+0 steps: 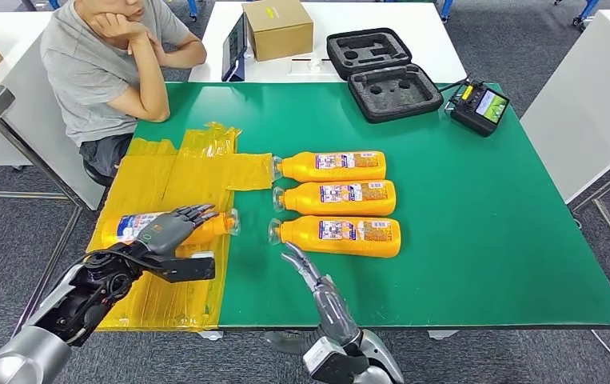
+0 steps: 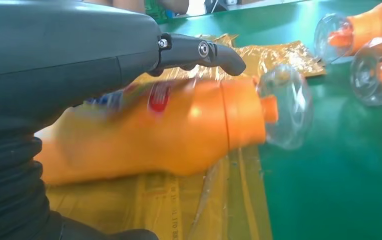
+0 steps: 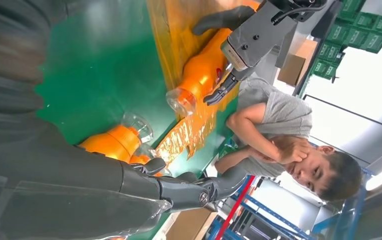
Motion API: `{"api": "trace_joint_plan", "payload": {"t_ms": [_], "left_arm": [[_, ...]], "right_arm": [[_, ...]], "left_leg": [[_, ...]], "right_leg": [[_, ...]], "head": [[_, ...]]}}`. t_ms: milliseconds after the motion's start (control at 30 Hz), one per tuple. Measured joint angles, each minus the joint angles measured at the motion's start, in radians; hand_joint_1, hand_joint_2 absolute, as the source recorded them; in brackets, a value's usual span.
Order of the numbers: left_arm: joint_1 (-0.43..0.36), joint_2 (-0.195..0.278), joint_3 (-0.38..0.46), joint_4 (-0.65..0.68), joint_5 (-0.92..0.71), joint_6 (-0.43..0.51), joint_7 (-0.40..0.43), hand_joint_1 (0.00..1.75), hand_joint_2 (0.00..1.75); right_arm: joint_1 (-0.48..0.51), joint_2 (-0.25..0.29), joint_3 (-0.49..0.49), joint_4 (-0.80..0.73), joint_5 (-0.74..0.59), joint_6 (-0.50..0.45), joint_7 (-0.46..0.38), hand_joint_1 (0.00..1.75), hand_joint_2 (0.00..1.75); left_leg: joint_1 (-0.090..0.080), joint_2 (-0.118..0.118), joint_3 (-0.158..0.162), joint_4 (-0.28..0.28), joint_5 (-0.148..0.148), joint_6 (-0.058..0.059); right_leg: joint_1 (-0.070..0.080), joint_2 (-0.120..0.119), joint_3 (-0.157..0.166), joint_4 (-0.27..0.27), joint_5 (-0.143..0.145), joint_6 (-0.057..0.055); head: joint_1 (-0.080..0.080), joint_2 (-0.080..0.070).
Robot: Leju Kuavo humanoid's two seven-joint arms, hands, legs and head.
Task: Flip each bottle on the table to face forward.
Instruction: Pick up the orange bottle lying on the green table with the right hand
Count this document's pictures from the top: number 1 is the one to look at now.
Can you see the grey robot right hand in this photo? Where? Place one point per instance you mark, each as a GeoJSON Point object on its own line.
{"type": "Point", "coordinates": [334, 312]}

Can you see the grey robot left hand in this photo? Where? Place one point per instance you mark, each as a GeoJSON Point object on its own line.
{"type": "Point", "coordinates": [167, 233]}

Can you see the orange detergent bottle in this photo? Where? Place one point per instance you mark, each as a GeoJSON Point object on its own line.
{"type": "Point", "coordinates": [304, 238]}
{"type": "Point", "coordinates": [302, 200]}
{"type": "Point", "coordinates": [124, 228]}
{"type": "Point", "coordinates": [299, 168]}

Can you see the yellow plastic sheet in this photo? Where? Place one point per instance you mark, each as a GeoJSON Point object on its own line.
{"type": "Point", "coordinates": [177, 180]}

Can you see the black stool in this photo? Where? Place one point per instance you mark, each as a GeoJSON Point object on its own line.
{"type": "Point", "coordinates": [95, 175]}

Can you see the green top work table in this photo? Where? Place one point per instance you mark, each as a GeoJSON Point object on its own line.
{"type": "Point", "coordinates": [469, 212]}

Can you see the white table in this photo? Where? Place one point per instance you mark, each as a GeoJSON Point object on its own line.
{"type": "Point", "coordinates": [585, 106]}
{"type": "Point", "coordinates": [389, 18]}
{"type": "Point", "coordinates": [34, 116]}

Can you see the person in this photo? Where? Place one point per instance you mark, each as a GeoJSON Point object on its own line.
{"type": "Point", "coordinates": [90, 69]}

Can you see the dark tablet on stand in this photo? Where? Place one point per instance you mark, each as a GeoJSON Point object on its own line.
{"type": "Point", "coordinates": [234, 48]}

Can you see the black foam-lined case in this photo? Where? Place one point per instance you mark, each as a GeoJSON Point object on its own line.
{"type": "Point", "coordinates": [393, 93]}

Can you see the closed cardboard box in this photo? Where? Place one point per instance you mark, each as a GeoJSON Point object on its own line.
{"type": "Point", "coordinates": [277, 29]}

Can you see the black remote controller with screen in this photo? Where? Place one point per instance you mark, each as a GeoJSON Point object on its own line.
{"type": "Point", "coordinates": [475, 113]}

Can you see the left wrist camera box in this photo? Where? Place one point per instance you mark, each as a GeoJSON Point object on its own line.
{"type": "Point", "coordinates": [188, 270]}

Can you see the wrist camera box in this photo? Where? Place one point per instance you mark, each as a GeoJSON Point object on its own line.
{"type": "Point", "coordinates": [331, 363]}
{"type": "Point", "coordinates": [188, 270]}

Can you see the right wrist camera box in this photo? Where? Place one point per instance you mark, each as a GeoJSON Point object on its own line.
{"type": "Point", "coordinates": [331, 363]}

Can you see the blue metal frame leg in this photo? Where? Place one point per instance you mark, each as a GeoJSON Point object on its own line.
{"type": "Point", "coordinates": [585, 11]}
{"type": "Point", "coordinates": [194, 9]}
{"type": "Point", "coordinates": [446, 8]}

